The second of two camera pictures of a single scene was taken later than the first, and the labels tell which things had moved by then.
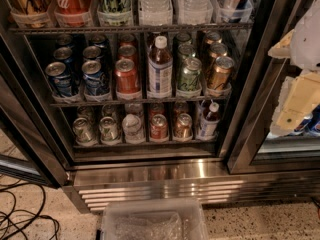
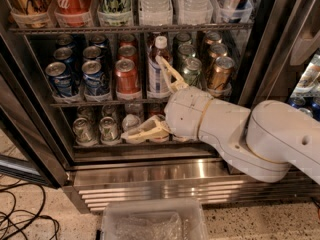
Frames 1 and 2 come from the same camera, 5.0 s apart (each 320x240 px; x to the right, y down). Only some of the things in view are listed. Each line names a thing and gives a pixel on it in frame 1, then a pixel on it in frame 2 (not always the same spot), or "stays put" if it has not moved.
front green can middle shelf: [190, 76] stays put
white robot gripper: [307, 40] → [184, 112]
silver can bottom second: [108, 130] stays put
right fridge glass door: [256, 149] stays put
